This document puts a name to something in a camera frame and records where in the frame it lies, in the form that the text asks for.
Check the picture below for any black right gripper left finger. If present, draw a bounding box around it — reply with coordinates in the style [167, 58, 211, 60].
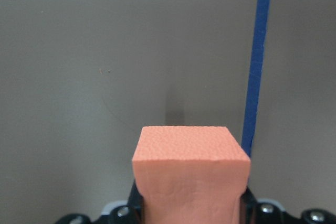
[98, 182, 143, 224]

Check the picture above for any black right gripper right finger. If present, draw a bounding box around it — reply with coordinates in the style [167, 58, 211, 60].
[238, 188, 297, 224]

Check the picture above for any orange foam block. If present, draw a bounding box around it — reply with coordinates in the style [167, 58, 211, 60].
[132, 126, 250, 223]

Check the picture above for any brown paper table cover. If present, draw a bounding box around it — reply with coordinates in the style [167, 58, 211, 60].
[1, 0, 335, 223]

